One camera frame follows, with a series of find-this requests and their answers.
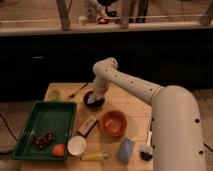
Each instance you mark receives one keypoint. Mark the yellow banana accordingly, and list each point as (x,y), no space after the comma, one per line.
(97,156)

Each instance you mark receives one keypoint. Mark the green cup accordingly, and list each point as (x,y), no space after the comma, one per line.
(54,95)

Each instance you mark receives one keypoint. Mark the green plastic tray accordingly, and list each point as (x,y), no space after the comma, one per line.
(46,117)

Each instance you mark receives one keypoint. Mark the orange carrot piece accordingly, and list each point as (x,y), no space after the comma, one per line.
(58,150)

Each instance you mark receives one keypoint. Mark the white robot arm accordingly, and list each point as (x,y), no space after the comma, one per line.
(176,127)

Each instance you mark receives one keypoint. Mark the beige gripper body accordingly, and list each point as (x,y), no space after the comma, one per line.
(99,93)

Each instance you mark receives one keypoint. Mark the dark grapes bunch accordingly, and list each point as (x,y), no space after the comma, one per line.
(43,140)

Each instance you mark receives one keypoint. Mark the grey towel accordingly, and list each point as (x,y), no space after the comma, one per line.
(91,99)

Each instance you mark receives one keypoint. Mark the white small bowl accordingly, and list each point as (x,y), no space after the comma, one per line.
(76,146)

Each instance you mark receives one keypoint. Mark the purple bowl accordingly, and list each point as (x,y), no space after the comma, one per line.
(94,106)

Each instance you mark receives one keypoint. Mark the blue sponge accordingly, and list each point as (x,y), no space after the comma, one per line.
(125,150)

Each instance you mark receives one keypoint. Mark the green handled dish brush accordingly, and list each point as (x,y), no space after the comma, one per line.
(146,151)

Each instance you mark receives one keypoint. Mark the orange bowl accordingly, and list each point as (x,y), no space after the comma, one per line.
(113,123)

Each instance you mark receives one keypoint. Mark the red object on shelf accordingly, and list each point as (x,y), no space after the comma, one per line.
(103,21)

